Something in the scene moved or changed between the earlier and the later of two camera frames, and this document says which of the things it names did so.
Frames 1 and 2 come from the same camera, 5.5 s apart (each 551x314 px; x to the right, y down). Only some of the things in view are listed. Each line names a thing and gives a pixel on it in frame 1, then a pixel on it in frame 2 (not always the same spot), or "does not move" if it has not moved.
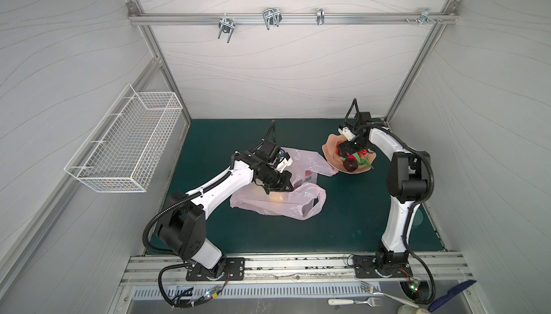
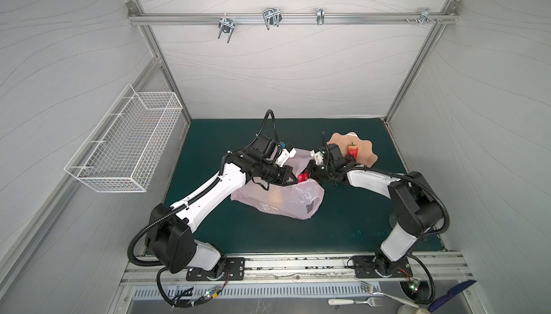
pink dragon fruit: (359, 156) -> (303, 177)
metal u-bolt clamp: (272, 16) does not move
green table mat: (359, 207) does not move
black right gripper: (355, 148) -> (318, 172)
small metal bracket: (321, 16) does not move
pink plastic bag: (303, 201) does not move
